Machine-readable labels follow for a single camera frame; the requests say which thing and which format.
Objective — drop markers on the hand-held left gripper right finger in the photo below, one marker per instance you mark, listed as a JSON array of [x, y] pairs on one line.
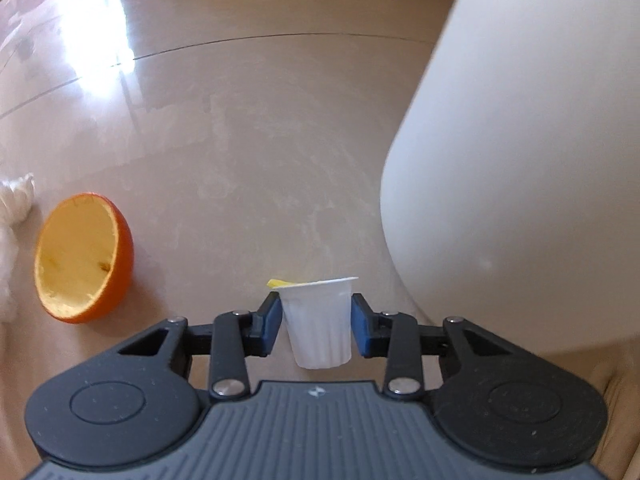
[[360, 325]]

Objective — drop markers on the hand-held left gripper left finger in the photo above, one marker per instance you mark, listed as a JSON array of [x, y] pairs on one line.
[[273, 322]]

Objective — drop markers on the small white plastic cup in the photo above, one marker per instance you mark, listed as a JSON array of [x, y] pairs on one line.
[[320, 325]]

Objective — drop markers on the white plastic trash bin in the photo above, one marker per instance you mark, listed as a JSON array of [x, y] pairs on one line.
[[520, 160]]

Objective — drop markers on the orange peel half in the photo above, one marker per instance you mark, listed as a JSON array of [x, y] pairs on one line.
[[80, 260]]

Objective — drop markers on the white crumpled tissue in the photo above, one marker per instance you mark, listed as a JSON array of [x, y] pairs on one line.
[[12, 205]]

